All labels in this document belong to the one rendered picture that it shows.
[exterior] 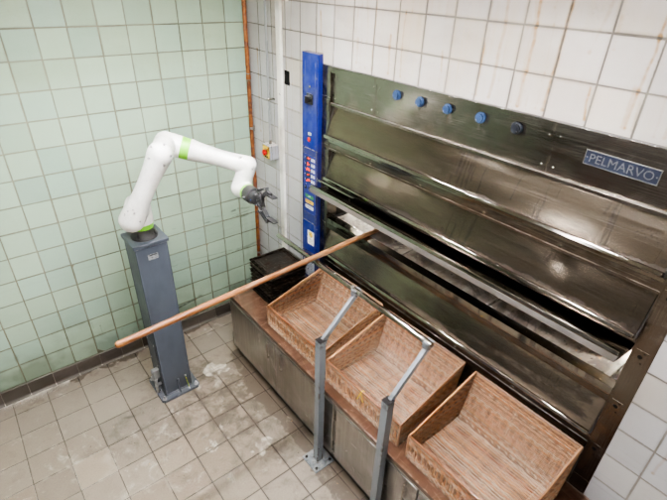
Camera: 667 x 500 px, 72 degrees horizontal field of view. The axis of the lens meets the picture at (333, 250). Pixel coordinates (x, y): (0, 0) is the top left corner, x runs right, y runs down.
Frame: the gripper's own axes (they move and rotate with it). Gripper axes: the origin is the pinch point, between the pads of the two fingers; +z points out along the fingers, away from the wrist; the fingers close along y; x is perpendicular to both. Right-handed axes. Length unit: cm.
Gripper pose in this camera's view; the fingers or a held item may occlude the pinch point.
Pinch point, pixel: (274, 209)
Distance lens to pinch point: 237.6
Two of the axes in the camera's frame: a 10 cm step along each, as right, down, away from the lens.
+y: -0.3, 8.6, 5.1
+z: 6.2, 4.2, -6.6
